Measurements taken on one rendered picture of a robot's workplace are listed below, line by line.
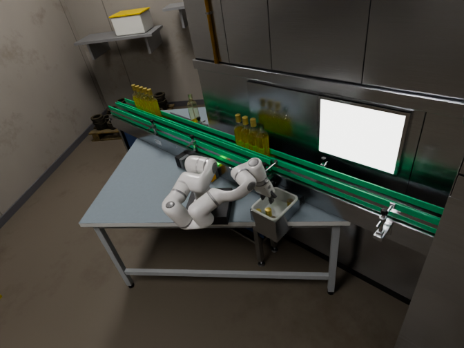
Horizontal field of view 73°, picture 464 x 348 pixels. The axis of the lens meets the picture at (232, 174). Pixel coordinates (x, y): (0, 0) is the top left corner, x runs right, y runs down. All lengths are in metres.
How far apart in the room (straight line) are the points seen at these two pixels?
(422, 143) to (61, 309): 2.56
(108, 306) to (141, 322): 0.31
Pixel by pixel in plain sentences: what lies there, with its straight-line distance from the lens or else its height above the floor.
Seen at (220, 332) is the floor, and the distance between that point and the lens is 2.27.
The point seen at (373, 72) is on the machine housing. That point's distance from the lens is 1.54.
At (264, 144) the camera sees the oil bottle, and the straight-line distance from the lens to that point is 1.84.
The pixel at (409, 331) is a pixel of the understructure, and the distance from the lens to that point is 1.88.
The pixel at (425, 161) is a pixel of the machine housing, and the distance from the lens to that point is 1.64.
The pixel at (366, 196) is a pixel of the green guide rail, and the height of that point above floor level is 0.95.
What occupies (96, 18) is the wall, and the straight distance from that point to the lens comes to 5.18.
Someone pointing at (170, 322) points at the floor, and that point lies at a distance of 2.39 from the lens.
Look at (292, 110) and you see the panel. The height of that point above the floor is 1.20.
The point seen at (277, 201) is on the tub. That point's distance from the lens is 1.83.
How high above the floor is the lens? 2.00
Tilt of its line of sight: 37 degrees down
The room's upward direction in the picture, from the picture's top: 10 degrees counter-clockwise
